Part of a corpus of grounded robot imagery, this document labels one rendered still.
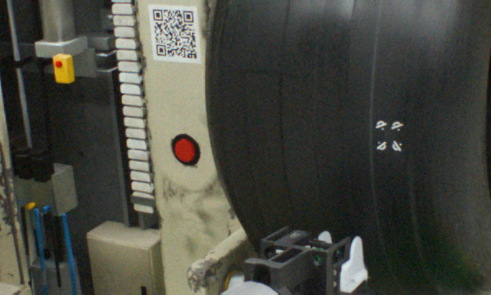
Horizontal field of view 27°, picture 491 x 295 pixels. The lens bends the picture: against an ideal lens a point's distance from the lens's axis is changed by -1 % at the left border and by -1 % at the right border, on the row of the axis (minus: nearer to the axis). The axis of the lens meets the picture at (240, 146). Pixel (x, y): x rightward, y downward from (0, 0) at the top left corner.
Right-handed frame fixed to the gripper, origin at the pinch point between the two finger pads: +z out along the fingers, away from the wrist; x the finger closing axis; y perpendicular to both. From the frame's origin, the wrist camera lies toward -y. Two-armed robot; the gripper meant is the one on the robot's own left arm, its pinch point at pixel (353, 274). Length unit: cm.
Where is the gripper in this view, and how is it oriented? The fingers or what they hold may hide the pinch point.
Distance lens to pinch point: 109.3
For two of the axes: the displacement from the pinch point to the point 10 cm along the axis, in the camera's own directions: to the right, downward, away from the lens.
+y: -0.1, -9.7, -2.3
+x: -8.6, -1.1, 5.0
